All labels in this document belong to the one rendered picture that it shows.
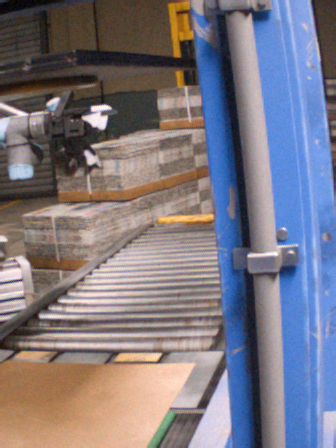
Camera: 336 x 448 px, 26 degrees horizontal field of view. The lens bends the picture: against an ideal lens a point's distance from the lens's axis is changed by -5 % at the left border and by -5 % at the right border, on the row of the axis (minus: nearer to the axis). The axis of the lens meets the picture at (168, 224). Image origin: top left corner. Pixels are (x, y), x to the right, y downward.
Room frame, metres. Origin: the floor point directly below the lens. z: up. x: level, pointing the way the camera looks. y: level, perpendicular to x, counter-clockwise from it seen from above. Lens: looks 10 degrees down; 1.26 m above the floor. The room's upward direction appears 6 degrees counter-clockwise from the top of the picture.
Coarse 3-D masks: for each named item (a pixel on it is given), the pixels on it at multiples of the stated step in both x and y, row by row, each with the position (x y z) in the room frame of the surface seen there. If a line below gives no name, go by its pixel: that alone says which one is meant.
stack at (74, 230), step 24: (168, 192) 3.38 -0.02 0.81; (192, 192) 3.55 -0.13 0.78; (24, 216) 3.07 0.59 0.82; (48, 216) 2.99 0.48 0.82; (72, 216) 2.92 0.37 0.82; (96, 216) 2.91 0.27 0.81; (120, 216) 3.05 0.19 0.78; (144, 216) 3.21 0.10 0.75; (168, 216) 3.36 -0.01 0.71; (48, 240) 3.01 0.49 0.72; (72, 240) 2.93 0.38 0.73; (96, 240) 2.90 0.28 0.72; (48, 288) 3.03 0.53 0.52
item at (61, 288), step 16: (144, 224) 2.69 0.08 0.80; (128, 240) 2.42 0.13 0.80; (96, 256) 2.22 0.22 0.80; (112, 256) 2.22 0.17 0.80; (80, 272) 2.03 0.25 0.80; (64, 288) 1.86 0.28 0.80; (32, 304) 1.73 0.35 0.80; (48, 304) 1.72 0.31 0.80; (16, 320) 1.59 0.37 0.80; (0, 336) 1.48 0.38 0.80
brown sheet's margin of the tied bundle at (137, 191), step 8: (144, 184) 3.22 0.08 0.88; (152, 184) 3.27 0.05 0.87; (160, 184) 3.33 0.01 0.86; (96, 192) 3.19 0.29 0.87; (104, 192) 3.17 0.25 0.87; (112, 192) 3.14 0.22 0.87; (120, 192) 3.12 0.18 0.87; (128, 192) 3.12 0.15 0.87; (136, 192) 3.17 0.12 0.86; (144, 192) 3.22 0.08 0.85
